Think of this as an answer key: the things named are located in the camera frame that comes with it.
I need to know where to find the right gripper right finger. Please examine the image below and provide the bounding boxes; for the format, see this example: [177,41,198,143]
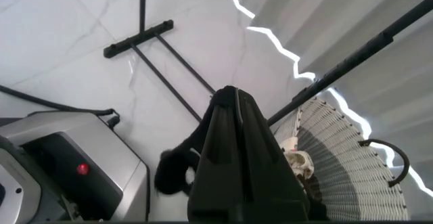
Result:
[236,88,311,222]

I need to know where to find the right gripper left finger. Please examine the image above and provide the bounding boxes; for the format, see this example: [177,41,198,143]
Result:
[187,104,253,222]

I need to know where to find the black garment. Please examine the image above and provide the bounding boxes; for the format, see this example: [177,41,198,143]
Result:
[154,85,237,196]

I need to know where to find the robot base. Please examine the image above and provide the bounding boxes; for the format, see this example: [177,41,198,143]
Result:
[0,110,151,222]

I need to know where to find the white laundry basket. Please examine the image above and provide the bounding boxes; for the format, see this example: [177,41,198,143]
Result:
[272,97,410,222]

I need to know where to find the black clothes rack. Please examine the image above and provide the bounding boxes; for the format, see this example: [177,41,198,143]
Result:
[103,0,433,127]

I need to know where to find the cream printed garment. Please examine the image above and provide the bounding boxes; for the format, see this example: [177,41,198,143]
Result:
[279,137,315,181]

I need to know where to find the white curtain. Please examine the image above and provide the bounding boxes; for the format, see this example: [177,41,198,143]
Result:
[208,0,433,198]

